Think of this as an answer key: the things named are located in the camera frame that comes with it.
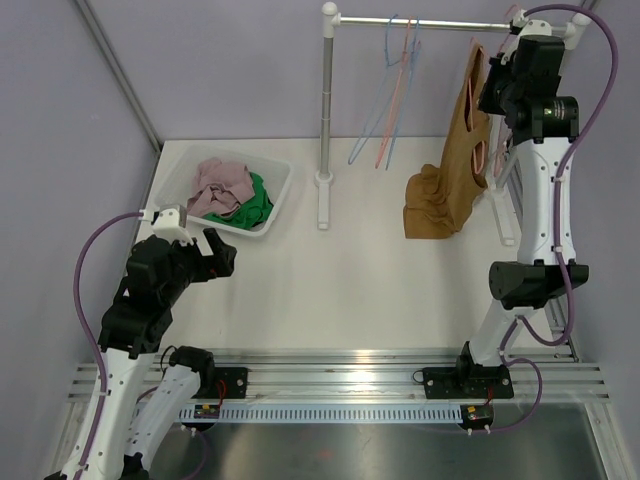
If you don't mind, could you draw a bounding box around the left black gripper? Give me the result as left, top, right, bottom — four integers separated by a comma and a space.
162, 227, 236, 304

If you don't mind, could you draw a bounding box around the green tank top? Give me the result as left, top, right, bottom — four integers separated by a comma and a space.
204, 172, 267, 230

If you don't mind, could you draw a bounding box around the mauve tank top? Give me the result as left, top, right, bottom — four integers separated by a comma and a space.
187, 158, 255, 218

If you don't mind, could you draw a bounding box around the pink wire hanger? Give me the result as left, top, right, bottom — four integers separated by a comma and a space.
375, 15, 421, 170

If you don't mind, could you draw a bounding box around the light blue hanger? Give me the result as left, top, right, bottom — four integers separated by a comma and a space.
347, 17, 409, 165
381, 17, 421, 170

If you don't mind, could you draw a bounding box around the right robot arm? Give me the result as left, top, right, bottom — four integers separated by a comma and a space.
444, 34, 589, 399

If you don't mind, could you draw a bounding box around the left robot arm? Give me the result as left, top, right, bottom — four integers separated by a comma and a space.
53, 228, 237, 479

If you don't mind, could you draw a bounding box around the rightmost pink hanger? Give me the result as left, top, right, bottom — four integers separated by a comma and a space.
492, 3, 521, 179

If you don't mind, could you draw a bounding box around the pink hanger with brown top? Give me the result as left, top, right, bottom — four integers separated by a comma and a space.
466, 37, 488, 175

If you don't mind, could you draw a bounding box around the brown tank top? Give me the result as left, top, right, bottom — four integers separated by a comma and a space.
403, 53, 490, 240

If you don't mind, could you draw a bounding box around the white plastic basket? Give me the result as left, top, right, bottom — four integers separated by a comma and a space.
154, 145, 293, 237

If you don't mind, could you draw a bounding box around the metal clothes rack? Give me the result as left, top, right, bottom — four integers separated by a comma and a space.
314, 1, 601, 231

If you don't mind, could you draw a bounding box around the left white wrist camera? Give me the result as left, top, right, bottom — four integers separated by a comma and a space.
139, 204, 195, 246

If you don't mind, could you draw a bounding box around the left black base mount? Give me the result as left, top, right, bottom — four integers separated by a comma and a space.
195, 367, 249, 400

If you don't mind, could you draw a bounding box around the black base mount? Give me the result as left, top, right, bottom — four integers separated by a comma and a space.
421, 366, 514, 400
195, 367, 249, 400

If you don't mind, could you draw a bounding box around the white slotted cable duct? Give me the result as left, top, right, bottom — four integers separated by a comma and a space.
177, 404, 462, 424

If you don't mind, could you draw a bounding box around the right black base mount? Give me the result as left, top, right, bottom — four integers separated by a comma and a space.
421, 366, 514, 400

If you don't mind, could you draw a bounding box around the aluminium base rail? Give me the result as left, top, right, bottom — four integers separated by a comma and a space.
74, 348, 609, 401

